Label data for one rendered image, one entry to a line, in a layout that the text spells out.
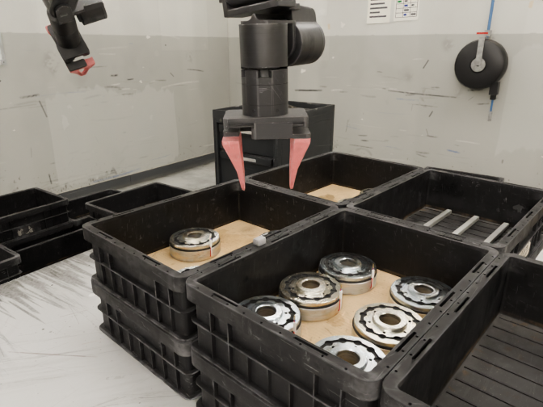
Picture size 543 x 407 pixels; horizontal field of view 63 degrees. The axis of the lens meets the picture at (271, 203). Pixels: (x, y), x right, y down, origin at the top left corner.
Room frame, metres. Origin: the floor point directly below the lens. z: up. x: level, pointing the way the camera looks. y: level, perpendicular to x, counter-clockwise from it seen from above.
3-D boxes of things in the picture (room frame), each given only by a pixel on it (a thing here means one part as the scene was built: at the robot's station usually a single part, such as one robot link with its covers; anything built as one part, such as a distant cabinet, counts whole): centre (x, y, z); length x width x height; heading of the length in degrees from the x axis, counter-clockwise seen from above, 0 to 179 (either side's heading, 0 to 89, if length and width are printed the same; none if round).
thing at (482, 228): (0.88, -0.39, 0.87); 0.40 x 0.30 x 0.11; 138
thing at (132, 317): (0.78, 0.10, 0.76); 0.40 x 0.30 x 0.12; 138
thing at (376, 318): (0.53, -0.17, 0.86); 0.05 x 0.05 x 0.01
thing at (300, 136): (0.56, -0.01, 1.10); 0.07 x 0.07 x 0.09; 1
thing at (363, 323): (0.53, -0.17, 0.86); 0.10 x 0.10 x 0.01
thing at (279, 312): (0.55, 0.01, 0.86); 0.05 x 0.05 x 0.01
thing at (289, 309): (0.55, 0.01, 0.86); 0.10 x 0.10 x 0.01
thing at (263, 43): (0.56, 0.01, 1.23); 0.07 x 0.06 x 0.07; 144
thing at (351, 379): (0.58, -0.12, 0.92); 0.40 x 0.30 x 0.02; 138
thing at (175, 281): (0.78, 0.10, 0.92); 0.40 x 0.30 x 0.02; 138
